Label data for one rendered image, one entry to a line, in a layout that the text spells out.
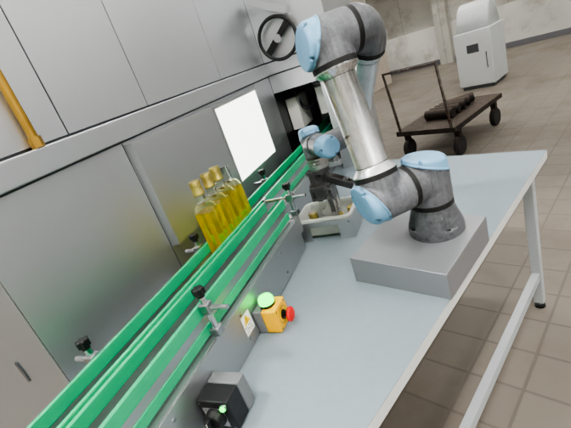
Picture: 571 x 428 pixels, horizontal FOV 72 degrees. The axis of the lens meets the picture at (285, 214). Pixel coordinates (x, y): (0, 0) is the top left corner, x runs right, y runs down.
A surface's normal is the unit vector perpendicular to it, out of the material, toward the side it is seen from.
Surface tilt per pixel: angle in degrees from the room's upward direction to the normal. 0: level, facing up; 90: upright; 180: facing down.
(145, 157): 90
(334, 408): 0
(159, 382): 90
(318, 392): 0
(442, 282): 90
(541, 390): 0
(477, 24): 71
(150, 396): 90
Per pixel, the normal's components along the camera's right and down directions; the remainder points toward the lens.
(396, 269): -0.65, 0.47
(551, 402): -0.31, -0.88
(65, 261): 0.89, -0.14
